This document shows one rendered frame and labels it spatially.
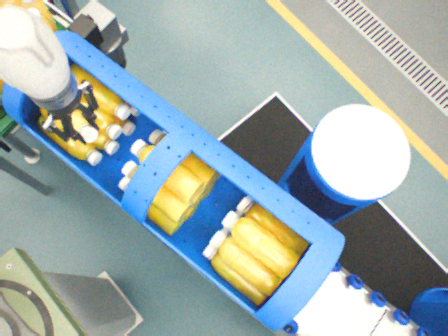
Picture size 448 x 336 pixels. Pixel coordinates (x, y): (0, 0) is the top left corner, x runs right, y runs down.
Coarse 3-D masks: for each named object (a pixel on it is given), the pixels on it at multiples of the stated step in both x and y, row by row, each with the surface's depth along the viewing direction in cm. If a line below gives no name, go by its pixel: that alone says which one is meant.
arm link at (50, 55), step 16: (0, 16) 61; (16, 16) 61; (32, 16) 62; (0, 32) 60; (16, 32) 60; (32, 32) 61; (48, 32) 65; (0, 48) 60; (16, 48) 61; (32, 48) 62; (48, 48) 65; (0, 64) 63; (16, 64) 62; (32, 64) 64; (48, 64) 66; (64, 64) 70; (16, 80) 66; (32, 80) 66; (48, 80) 68; (64, 80) 73; (32, 96) 74; (48, 96) 74
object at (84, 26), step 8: (80, 16) 131; (88, 16) 132; (72, 24) 130; (80, 24) 130; (88, 24) 130; (96, 24) 130; (80, 32) 129; (88, 32) 129; (96, 32) 132; (88, 40) 131; (96, 40) 135
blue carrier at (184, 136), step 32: (64, 32) 108; (96, 64) 104; (128, 96) 101; (32, 128) 115; (160, 128) 122; (192, 128) 103; (64, 160) 107; (128, 160) 124; (160, 160) 95; (224, 160) 99; (128, 192) 98; (224, 192) 120; (256, 192) 96; (192, 224) 119; (288, 224) 94; (320, 224) 98; (192, 256) 110; (320, 256) 92; (224, 288) 101; (288, 288) 90; (288, 320) 92
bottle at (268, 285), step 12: (228, 240) 103; (228, 252) 101; (240, 252) 101; (228, 264) 103; (240, 264) 101; (252, 264) 100; (252, 276) 100; (264, 276) 100; (276, 276) 100; (264, 288) 100; (276, 288) 99
